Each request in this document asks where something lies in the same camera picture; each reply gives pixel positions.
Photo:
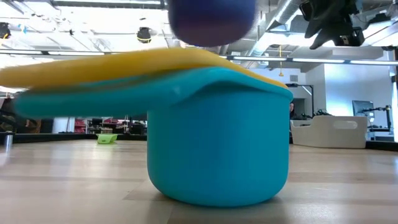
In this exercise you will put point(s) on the silver ceiling duct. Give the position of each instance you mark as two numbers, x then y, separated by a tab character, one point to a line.
273	21

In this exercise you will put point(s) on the shelf with red boxes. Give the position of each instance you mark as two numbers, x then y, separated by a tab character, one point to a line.
105	126

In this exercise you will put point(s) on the yellow measuring cup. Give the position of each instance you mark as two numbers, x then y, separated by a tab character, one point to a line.
109	67

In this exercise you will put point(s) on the small green measuring cup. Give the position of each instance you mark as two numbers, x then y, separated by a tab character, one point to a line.
106	139

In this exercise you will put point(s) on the dark blue measuring cup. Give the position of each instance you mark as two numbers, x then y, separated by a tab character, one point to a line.
211	21

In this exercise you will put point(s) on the silver metal cylinder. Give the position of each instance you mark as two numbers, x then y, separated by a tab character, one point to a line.
8	141

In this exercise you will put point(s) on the person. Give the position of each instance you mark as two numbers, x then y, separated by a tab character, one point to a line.
292	110

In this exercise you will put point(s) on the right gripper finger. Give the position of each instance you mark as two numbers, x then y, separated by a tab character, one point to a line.
314	28
320	40

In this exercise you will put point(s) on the grey plastic basket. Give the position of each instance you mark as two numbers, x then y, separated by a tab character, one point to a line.
329	133

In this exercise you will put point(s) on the black ceiling dome fixture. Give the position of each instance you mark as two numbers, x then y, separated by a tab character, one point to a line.
144	35

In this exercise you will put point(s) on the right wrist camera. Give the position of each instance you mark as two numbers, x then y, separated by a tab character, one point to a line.
351	37

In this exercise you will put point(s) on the dark computer monitor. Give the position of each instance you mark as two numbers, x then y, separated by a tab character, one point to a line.
362	108

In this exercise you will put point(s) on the yellow hanging pendant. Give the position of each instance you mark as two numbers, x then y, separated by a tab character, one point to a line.
280	73

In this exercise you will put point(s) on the white linear ceiling light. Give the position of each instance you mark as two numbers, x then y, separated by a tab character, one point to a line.
311	60

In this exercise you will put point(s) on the large teal measuring cup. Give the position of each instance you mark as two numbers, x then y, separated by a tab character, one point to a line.
217	149

